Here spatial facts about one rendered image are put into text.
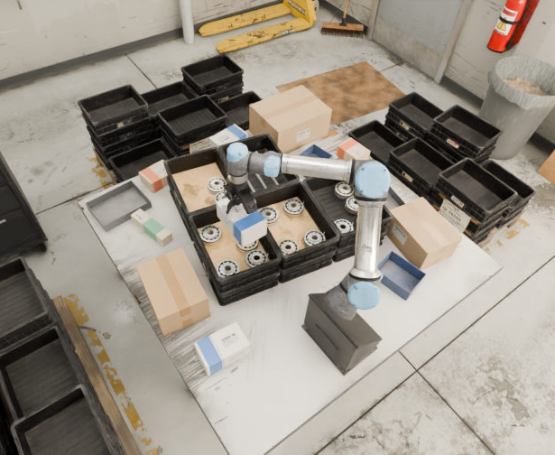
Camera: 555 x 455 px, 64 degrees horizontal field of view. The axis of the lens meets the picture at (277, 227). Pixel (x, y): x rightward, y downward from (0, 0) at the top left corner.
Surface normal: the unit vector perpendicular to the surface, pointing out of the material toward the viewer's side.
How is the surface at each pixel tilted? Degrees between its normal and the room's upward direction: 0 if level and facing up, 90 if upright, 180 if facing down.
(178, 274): 0
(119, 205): 0
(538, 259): 0
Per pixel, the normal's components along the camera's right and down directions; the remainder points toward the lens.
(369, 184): -0.14, 0.11
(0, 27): 0.59, 0.65
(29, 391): 0.05, -0.62
